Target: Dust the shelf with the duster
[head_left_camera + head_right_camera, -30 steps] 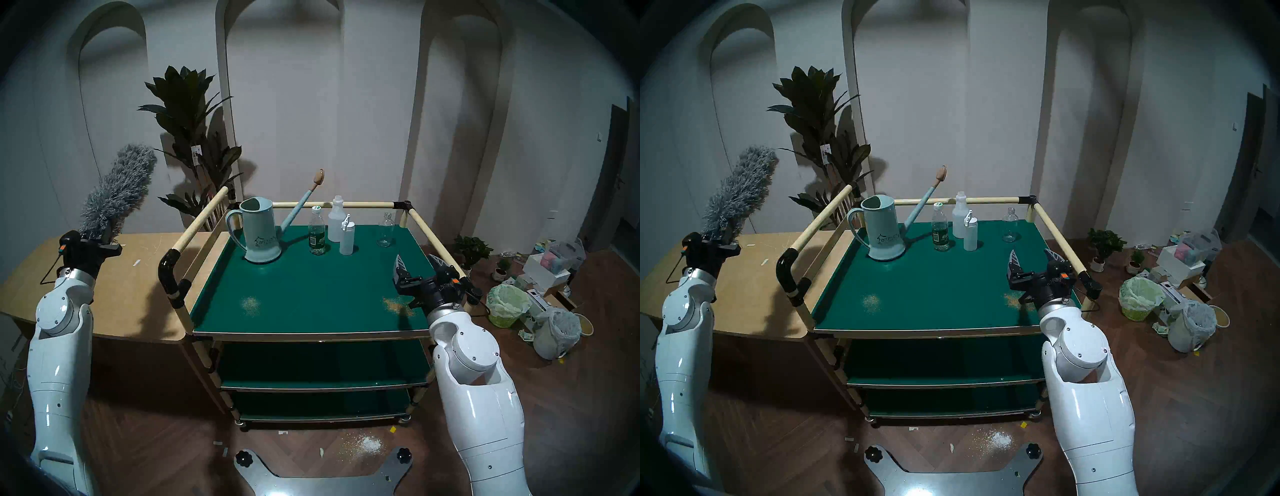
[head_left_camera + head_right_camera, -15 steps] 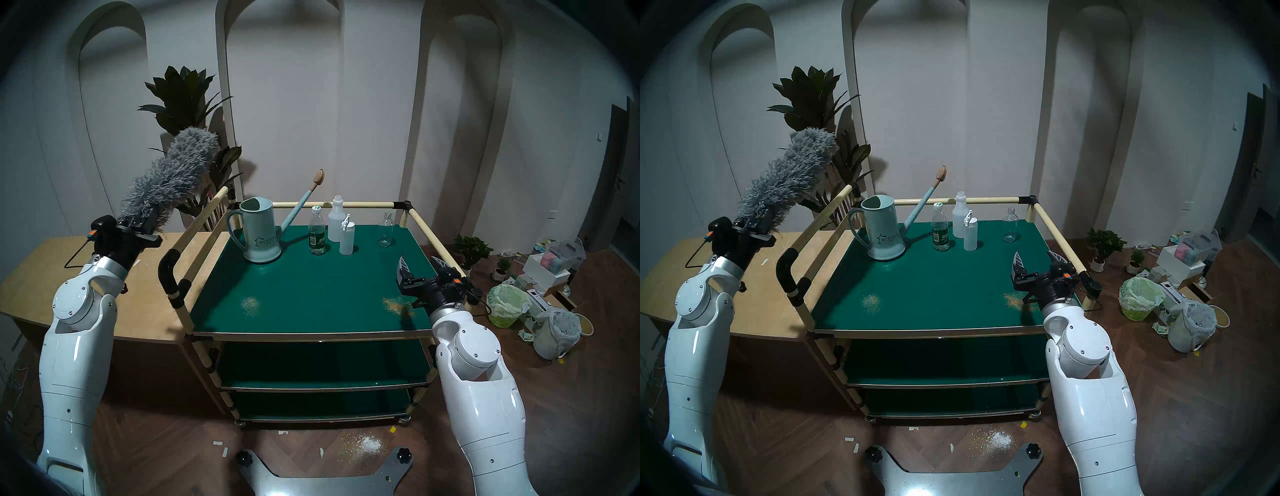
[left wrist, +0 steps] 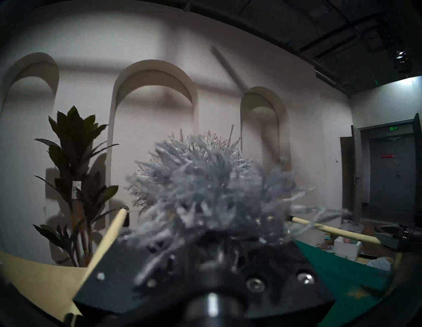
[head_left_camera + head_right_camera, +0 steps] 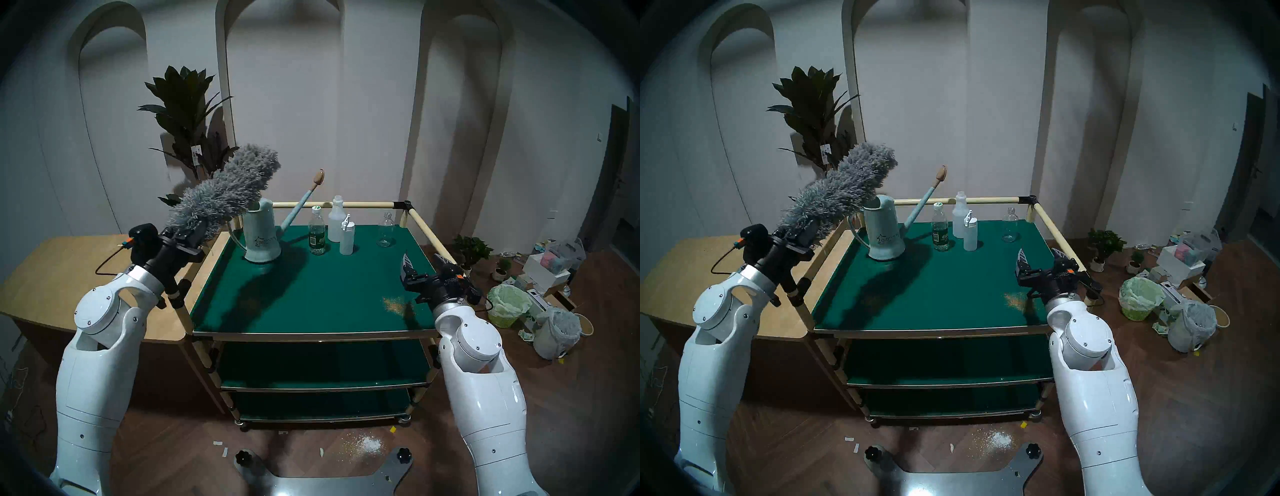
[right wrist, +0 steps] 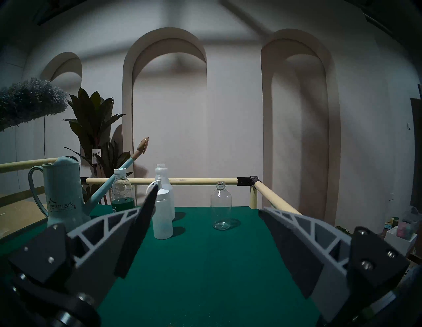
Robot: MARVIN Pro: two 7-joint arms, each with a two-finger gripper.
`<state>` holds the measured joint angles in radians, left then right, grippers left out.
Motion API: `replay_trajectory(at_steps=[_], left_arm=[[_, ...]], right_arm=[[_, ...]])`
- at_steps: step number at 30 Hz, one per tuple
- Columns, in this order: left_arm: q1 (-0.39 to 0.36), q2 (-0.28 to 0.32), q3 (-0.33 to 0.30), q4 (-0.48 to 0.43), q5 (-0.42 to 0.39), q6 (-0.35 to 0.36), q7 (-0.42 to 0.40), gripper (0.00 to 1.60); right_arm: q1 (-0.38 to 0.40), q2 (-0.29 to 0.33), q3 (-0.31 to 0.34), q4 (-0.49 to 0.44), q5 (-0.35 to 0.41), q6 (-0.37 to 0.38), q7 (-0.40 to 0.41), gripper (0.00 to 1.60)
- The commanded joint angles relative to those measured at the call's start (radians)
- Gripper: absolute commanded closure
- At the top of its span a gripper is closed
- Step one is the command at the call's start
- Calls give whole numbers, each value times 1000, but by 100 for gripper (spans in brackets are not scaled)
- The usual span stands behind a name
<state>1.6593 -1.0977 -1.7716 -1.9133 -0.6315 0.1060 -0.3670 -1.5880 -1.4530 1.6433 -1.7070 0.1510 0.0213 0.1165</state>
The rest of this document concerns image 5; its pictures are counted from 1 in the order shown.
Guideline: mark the clear empty bottle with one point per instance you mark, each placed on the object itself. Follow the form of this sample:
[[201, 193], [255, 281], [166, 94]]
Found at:
[[221, 207]]

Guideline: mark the light blue watering can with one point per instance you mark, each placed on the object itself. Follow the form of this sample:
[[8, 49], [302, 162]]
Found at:
[[62, 194]]

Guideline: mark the white box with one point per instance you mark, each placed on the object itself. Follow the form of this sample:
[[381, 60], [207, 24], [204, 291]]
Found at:
[[399, 240]]

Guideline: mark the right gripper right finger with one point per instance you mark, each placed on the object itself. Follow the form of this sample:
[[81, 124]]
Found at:
[[313, 250]]

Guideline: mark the white plastic bottle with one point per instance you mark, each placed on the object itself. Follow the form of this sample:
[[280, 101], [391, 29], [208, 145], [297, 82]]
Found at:
[[165, 181]]

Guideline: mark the green three-tier shelf cart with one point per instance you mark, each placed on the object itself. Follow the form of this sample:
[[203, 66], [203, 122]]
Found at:
[[204, 263]]

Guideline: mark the dark door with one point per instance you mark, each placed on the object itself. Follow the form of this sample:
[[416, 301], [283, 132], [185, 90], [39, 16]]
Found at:
[[417, 148]]

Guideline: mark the green label water bottle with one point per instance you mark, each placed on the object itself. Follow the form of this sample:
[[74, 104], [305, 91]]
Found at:
[[122, 194]]

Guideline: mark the light wooden table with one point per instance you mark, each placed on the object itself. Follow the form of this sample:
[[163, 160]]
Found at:
[[19, 214]]

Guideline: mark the tall dark leafy plant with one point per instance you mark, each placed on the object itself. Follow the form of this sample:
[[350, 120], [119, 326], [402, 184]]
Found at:
[[94, 118]]

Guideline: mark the white pump bottle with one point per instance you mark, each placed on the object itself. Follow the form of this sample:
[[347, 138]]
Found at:
[[163, 217]]

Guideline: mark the grey fluffy duster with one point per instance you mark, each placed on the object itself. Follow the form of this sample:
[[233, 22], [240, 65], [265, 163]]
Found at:
[[29, 99]]

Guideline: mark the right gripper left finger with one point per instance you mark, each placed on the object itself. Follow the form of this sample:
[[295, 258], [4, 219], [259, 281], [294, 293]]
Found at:
[[99, 244]]

